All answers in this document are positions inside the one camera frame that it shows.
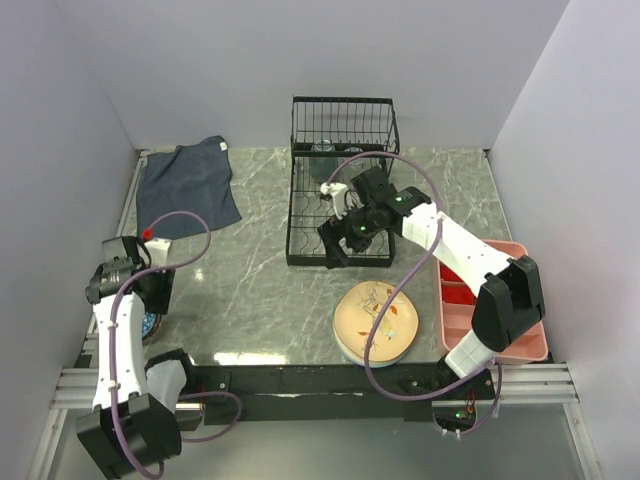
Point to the pink compartment tray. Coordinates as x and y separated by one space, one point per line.
525 345

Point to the red item in tray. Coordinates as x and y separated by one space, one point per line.
453 289

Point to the clear glass cup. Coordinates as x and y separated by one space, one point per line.
351 152

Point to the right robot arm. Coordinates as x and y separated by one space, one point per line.
420 221

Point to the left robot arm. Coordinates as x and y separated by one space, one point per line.
134 402

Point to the light blue plate underneath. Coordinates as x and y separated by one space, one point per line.
391 342

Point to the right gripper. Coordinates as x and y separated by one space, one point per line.
332 232

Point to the dark blue cloth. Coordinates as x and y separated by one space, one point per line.
195 178

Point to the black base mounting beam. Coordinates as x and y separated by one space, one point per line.
324 392

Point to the blue patterned bowl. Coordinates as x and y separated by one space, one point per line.
150 324

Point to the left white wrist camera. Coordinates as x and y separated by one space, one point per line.
155 250

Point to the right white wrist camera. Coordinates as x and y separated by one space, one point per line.
338 193

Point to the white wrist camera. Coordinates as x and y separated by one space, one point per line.
338 193
155 250

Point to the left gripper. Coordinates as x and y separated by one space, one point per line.
158 302

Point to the blue grey ceramic mug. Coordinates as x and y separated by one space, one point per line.
321 167

